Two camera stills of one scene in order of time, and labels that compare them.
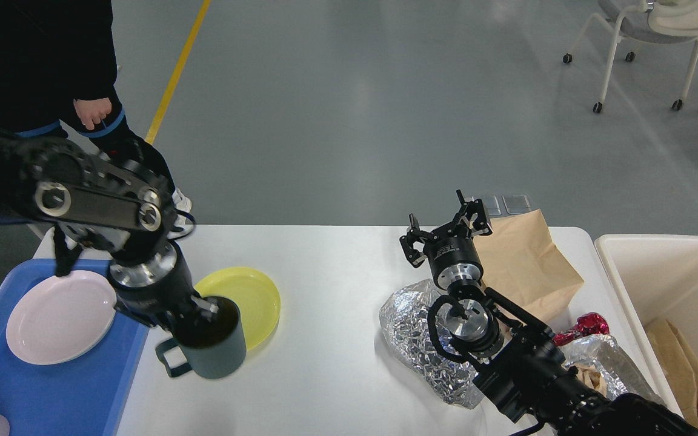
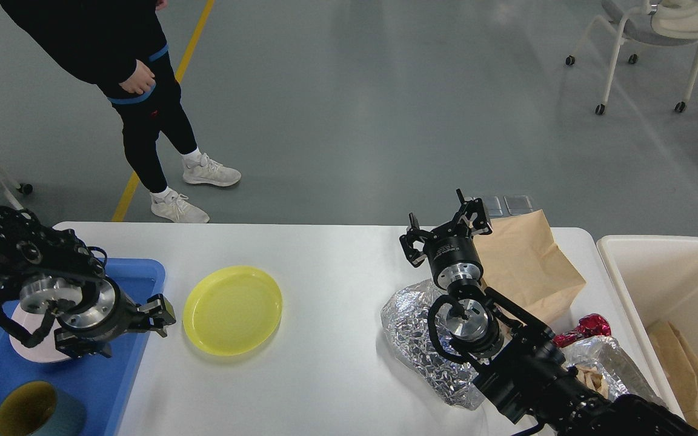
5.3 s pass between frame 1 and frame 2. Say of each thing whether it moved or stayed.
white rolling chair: stayed
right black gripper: stayed
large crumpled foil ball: stayed
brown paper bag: stayed
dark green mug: moved
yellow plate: stayed
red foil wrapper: stayed
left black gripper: moved
